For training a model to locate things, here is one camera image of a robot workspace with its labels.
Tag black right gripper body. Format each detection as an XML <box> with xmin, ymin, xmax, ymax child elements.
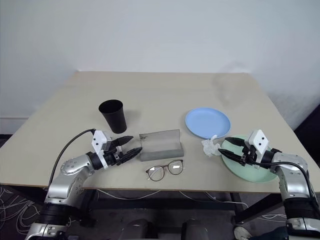
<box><xmin>239</xmin><ymin>140</ymin><xmax>259</xmax><ymax>167</ymax></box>

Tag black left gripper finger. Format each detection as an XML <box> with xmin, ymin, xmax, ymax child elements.
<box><xmin>120</xmin><ymin>147</ymin><xmax>143</xmax><ymax>164</ymax></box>
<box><xmin>116</xmin><ymin>135</ymin><xmax>135</xmax><ymax>147</ymax></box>

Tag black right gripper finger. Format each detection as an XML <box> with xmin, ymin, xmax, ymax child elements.
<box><xmin>223</xmin><ymin>136</ymin><xmax>246</xmax><ymax>149</ymax></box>
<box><xmin>217</xmin><ymin>148</ymin><xmax>243</xmax><ymax>163</ymax></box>

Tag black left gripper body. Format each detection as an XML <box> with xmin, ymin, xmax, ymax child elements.
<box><xmin>102</xmin><ymin>139</ymin><xmax>124</xmax><ymax>167</ymax></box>

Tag green plastic plate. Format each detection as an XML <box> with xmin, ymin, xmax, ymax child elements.
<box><xmin>219</xmin><ymin>134</ymin><xmax>279</xmax><ymax>184</ymax></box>

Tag black plastic cup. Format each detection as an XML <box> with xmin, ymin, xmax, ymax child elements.
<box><xmin>98</xmin><ymin>99</ymin><xmax>129</xmax><ymax>134</ymax></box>

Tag crumpled white tissue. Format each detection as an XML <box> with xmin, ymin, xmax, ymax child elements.
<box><xmin>200</xmin><ymin>134</ymin><xmax>223</xmax><ymax>158</ymax></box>

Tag grey translucent glasses case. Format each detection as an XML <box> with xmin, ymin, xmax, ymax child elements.
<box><xmin>138</xmin><ymin>128</ymin><xmax>185</xmax><ymax>163</ymax></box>

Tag blue plastic plate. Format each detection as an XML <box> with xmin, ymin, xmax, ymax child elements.
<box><xmin>184</xmin><ymin>107</ymin><xmax>232</xmax><ymax>140</ymax></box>

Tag brown round-framed glasses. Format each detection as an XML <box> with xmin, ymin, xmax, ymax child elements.
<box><xmin>145</xmin><ymin>159</ymin><xmax>186</xmax><ymax>183</ymax></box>

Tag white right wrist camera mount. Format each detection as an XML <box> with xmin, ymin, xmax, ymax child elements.
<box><xmin>245</xmin><ymin>128</ymin><xmax>271</xmax><ymax>157</ymax></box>

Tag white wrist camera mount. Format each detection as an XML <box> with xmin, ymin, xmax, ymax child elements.
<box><xmin>245</xmin><ymin>128</ymin><xmax>271</xmax><ymax>157</ymax></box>
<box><xmin>90</xmin><ymin>130</ymin><xmax>113</xmax><ymax>169</ymax></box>

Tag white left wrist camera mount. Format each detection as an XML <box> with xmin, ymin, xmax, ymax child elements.
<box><xmin>90</xmin><ymin>130</ymin><xmax>113</xmax><ymax>169</ymax></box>

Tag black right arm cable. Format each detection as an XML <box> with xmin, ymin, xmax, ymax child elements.
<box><xmin>251</xmin><ymin>160</ymin><xmax>320</xmax><ymax>201</ymax></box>

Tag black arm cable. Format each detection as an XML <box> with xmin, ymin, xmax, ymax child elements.
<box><xmin>48</xmin><ymin>128</ymin><xmax>97</xmax><ymax>187</ymax></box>
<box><xmin>251</xmin><ymin>160</ymin><xmax>320</xmax><ymax>201</ymax></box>

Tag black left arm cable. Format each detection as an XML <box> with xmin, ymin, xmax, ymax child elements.
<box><xmin>48</xmin><ymin>128</ymin><xmax>97</xmax><ymax>187</ymax></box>

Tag thin white cable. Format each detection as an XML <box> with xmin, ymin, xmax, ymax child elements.
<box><xmin>95</xmin><ymin>188</ymin><xmax>249</xmax><ymax>210</ymax></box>

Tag black metal table frame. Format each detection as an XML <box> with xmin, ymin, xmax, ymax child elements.
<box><xmin>79</xmin><ymin>189</ymin><xmax>287</xmax><ymax>227</ymax></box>

